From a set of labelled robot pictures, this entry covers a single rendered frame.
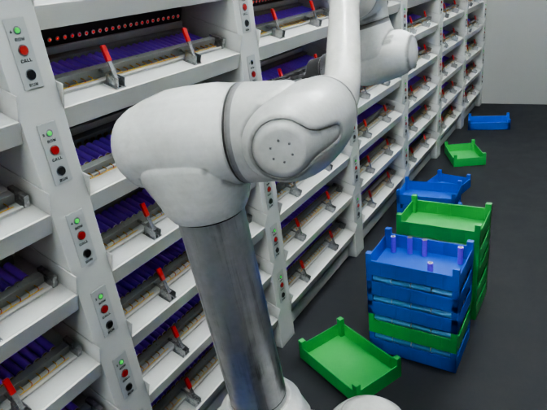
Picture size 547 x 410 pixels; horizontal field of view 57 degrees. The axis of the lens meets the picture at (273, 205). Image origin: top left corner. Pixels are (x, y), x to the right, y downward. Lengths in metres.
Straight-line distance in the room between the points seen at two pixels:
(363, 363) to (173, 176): 1.33
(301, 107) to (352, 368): 1.37
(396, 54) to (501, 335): 1.23
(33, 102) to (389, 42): 0.71
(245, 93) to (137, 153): 0.16
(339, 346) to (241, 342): 1.14
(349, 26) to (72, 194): 0.63
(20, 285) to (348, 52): 0.79
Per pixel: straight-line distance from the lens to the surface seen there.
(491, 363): 1.90
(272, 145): 0.55
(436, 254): 1.83
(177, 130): 0.63
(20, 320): 1.12
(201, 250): 0.72
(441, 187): 2.90
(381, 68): 1.12
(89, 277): 1.16
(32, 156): 1.04
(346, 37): 0.89
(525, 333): 2.05
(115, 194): 1.18
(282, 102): 0.57
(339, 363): 1.86
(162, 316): 1.36
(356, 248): 2.42
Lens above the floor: 1.25
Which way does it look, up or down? 24 degrees down
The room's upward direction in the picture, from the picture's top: 8 degrees counter-clockwise
